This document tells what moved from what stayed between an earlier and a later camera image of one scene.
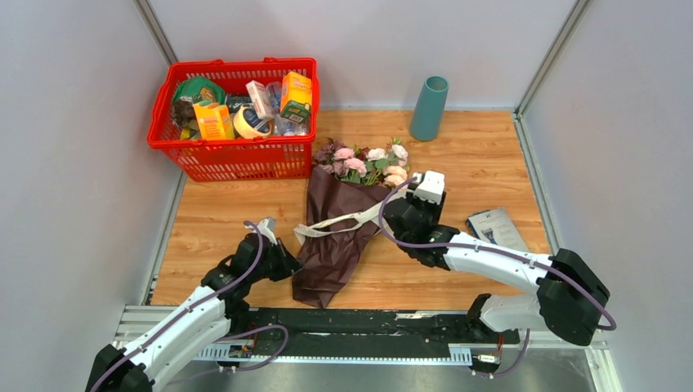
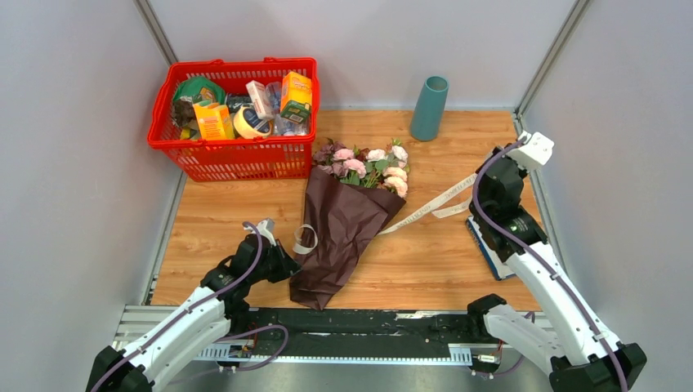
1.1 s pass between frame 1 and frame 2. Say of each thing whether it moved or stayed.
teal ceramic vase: stayed
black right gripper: moved
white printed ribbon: moved
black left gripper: stayed
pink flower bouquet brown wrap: stayed
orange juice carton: stayed
